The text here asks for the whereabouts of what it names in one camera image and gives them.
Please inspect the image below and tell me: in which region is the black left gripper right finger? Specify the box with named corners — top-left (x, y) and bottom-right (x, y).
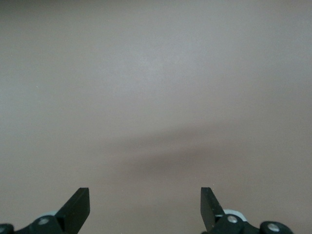
top-left (200, 187), bottom-right (259, 234)

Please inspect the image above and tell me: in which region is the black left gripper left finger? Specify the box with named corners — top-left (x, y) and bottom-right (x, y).
top-left (24, 187), bottom-right (90, 234)

